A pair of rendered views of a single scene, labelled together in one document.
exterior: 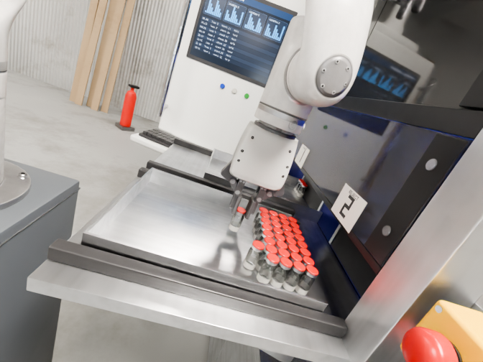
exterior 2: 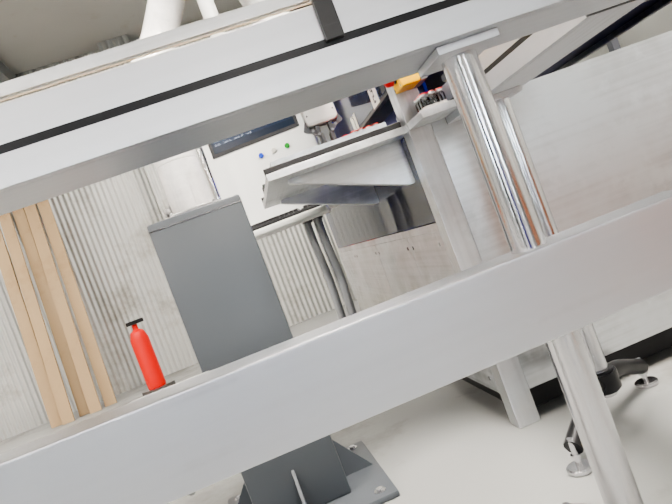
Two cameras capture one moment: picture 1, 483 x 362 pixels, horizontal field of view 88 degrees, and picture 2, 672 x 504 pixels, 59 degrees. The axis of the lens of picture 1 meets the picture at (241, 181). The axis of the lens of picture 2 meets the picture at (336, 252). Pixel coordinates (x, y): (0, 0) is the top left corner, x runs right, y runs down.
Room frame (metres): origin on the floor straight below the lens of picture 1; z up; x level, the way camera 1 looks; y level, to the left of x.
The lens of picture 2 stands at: (-1.36, 0.06, 0.65)
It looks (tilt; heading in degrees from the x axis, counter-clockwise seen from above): 1 degrees down; 1
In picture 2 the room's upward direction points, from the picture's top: 21 degrees counter-clockwise
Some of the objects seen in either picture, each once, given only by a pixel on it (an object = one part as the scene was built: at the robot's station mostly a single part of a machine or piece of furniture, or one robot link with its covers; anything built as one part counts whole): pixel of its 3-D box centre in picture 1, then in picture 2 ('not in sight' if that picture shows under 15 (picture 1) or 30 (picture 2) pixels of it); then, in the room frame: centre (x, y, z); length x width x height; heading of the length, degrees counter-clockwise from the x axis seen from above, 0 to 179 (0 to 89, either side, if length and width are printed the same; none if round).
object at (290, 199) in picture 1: (259, 181); not in sight; (0.75, -0.05, 0.90); 0.34 x 0.26 x 0.04; 98
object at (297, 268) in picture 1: (284, 246); not in sight; (0.42, -0.12, 0.90); 0.18 x 0.02 x 0.05; 8
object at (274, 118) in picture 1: (280, 120); not in sight; (0.43, -0.02, 1.11); 0.09 x 0.08 x 0.03; 98
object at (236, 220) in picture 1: (236, 220); not in sight; (0.43, -0.02, 0.91); 0.02 x 0.02 x 0.04
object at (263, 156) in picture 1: (264, 153); (316, 106); (0.43, -0.02, 1.05); 0.10 x 0.07 x 0.11; 98
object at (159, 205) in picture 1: (217, 228); (325, 156); (0.40, 0.01, 0.90); 0.34 x 0.26 x 0.04; 98
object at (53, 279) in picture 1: (235, 206); (334, 170); (0.57, -0.01, 0.87); 0.70 x 0.48 x 0.02; 8
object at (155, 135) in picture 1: (187, 148); (275, 220); (1.06, 0.27, 0.82); 0.40 x 0.14 x 0.02; 87
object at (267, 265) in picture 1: (263, 239); not in sight; (0.41, -0.08, 0.90); 0.18 x 0.02 x 0.05; 8
